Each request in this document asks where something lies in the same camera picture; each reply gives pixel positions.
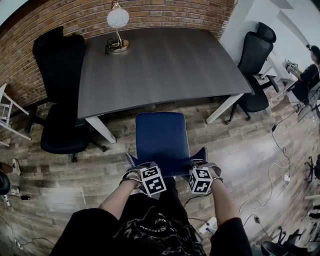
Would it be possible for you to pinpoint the white power strip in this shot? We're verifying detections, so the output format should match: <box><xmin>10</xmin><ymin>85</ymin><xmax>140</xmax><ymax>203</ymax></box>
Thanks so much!
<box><xmin>199</xmin><ymin>216</ymin><xmax>218</xmax><ymax>235</ymax></box>

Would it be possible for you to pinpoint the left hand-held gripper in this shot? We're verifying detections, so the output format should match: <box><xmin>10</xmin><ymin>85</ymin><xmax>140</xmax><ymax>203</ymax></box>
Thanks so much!
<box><xmin>119</xmin><ymin>162</ymin><xmax>168</xmax><ymax>198</ymax></box>

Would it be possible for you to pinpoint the black mesh office chair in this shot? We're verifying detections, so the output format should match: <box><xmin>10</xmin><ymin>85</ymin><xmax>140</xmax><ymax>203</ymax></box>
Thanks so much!
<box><xmin>224</xmin><ymin>21</ymin><xmax>280</xmax><ymax>126</ymax></box>

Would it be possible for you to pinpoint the black fabric office chair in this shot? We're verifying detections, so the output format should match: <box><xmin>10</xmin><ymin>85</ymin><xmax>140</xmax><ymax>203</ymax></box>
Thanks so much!
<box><xmin>24</xmin><ymin>25</ymin><xmax>111</xmax><ymax>163</ymax></box>

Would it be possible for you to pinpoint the dark grey wooden desk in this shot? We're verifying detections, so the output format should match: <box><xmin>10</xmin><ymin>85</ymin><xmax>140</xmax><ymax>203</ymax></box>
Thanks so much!
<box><xmin>76</xmin><ymin>26</ymin><xmax>256</xmax><ymax>145</ymax></box>

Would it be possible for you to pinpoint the white floor cable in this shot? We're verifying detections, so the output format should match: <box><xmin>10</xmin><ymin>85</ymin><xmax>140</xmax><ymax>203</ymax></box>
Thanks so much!
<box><xmin>238</xmin><ymin>129</ymin><xmax>296</xmax><ymax>216</ymax></box>

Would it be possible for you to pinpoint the black chair base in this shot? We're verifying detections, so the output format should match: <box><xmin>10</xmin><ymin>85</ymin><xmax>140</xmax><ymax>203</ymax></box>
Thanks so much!
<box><xmin>304</xmin><ymin>154</ymin><xmax>320</xmax><ymax>184</ymax></box>
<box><xmin>260</xmin><ymin>225</ymin><xmax>320</xmax><ymax>256</ymax></box>

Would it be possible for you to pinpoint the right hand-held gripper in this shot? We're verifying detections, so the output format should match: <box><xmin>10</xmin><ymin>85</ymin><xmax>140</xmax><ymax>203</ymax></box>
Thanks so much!
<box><xmin>183</xmin><ymin>161</ymin><xmax>224</xmax><ymax>195</ymax></box>

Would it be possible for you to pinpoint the person's left forearm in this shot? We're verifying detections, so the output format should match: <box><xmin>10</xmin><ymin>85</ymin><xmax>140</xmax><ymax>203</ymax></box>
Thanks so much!
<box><xmin>98</xmin><ymin>180</ymin><xmax>146</xmax><ymax>221</ymax></box>

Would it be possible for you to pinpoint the black lamp cable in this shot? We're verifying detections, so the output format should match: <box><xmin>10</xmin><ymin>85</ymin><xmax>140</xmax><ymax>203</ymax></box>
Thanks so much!
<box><xmin>104</xmin><ymin>37</ymin><xmax>121</xmax><ymax>56</ymax></box>

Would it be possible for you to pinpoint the person's right forearm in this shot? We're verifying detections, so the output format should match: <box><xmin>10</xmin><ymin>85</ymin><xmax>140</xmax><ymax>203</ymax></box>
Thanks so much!
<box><xmin>208</xmin><ymin>174</ymin><xmax>243</xmax><ymax>226</ymax></box>

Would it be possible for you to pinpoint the white wooden chair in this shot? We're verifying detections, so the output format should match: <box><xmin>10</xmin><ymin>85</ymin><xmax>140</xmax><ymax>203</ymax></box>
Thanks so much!
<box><xmin>0</xmin><ymin>82</ymin><xmax>33</xmax><ymax>148</ymax></box>

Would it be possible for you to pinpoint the white globe brass desk lamp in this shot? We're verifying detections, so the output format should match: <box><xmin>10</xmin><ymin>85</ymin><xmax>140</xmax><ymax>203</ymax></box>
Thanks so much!
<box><xmin>106</xmin><ymin>0</ymin><xmax>130</xmax><ymax>54</ymax></box>

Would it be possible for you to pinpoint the white table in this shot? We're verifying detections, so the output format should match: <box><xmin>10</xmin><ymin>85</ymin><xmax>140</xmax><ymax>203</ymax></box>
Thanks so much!
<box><xmin>258</xmin><ymin>56</ymin><xmax>299</xmax><ymax>89</ymax></box>

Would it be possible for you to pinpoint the blue office chair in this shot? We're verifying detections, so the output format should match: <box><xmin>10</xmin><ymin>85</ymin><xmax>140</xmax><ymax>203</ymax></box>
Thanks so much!
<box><xmin>125</xmin><ymin>112</ymin><xmax>210</xmax><ymax>179</ymax></box>

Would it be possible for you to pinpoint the person's black printed shirt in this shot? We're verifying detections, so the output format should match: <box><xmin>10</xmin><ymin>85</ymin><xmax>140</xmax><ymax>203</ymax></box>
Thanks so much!
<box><xmin>49</xmin><ymin>177</ymin><xmax>253</xmax><ymax>256</ymax></box>

